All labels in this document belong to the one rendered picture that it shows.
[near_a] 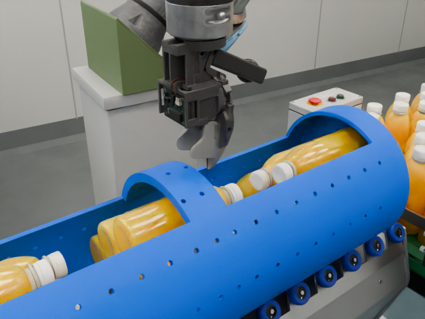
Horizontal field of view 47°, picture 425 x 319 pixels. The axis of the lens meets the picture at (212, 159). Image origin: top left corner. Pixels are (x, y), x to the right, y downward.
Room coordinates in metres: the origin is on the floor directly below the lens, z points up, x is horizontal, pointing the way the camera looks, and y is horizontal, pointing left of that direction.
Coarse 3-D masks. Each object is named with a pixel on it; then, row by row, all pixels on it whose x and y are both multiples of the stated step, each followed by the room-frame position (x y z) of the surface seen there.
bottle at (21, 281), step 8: (0, 272) 0.46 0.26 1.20; (8, 272) 0.46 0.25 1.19; (16, 272) 0.46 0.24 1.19; (24, 272) 0.47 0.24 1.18; (32, 272) 0.47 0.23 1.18; (0, 280) 0.44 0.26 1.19; (8, 280) 0.45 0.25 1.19; (16, 280) 0.45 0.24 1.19; (24, 280) 0.46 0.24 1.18; (32, 280) 0.47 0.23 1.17; (0, 288) 0.44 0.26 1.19; (8, 288) 0.44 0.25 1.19; (16, 288) 0.45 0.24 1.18; (24, 288) 0.45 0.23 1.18; (32, 288) 0.46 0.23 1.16; (0, 296) 0.43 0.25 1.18; (8, 296) 0.43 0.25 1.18; (16, 296) 0.44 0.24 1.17
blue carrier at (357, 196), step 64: (320, 128) 0.95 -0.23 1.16; (384, 128) 0.83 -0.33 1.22; (128, 192) 0.70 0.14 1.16; (192, 192) 0.59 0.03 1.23; (320, 192) 0.66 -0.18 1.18; (384, 192) 0.74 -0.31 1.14; (0, 256) 0.59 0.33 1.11; (64, 256) 0.64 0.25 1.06; (128, 256) 0.48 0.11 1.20; (192, 256) 0.51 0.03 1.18; (256, 256) 0.55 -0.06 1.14; (320, 256) 0.63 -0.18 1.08
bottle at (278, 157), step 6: (300, 144) 0.89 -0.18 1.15; (288, 150) 0.86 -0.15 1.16; (276, 156) 0.84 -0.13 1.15; (282, 156) 0.83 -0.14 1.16; (270, 162) 0.83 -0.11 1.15; (276, 162) 0.82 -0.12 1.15; (264, 168) 0.81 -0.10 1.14; (270, 168) 0.81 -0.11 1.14; (270, 174) 0.80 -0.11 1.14; (270, 180) 0.80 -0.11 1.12; (270, 186) 0.80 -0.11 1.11
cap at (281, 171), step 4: (276, 164) 0.76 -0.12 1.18; (280, 164) 0.76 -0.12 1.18; (284, 164) 0.76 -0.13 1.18; (272, 168) 0.76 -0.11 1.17; (276, 168) 0.76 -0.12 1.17; (280, 168) 0.75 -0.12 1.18; (284, 168) 0.74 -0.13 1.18; (288, 168) 0.75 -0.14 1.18; (272, 172) 0.76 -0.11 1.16; (276, 172) 0.75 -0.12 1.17; (280, 172) 0.75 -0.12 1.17; (284, 172) 0.74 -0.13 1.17; (288, 172) 0.74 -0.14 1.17; (292, 172) 0.75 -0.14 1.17; (276, 176) 0.75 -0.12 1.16; (280, 176) 0.75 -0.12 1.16; (284, 176) 0.74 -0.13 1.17; (288, 176) 0.74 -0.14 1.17; (292, 176) 0.74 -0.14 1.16; (276, 180) 0.75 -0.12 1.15; (280, 180) 0.75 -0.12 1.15; (284, 180) 0.74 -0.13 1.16
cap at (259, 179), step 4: (252, 172) 0.81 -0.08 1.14; (256, 172) 0.80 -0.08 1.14; (260, 172) 0.80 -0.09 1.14; (264, 172) 0.80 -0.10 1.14; (252, 176) 0.81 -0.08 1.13; (256, 176) 0.80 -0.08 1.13; (260, 176) 0.79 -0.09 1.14; (264, 176) 0.79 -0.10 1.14; (268, 176) 0.80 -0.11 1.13; (252, 180) 0.81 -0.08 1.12; (256, 180) 0.80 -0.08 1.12; (260, 180) 0.79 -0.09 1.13; (264, 180) 0.79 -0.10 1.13; (268, 180) 0.79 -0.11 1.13; (252, 184) 0.81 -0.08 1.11; (256, 184) 0.80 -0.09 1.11; (260, 184) 0.79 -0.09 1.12; (264, 184) 0.78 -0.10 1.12; (268, 184) 0.79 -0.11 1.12; (256, 188) 0.80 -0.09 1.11; (260, 188) 0.79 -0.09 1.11; (264, 188) 0.79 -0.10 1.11
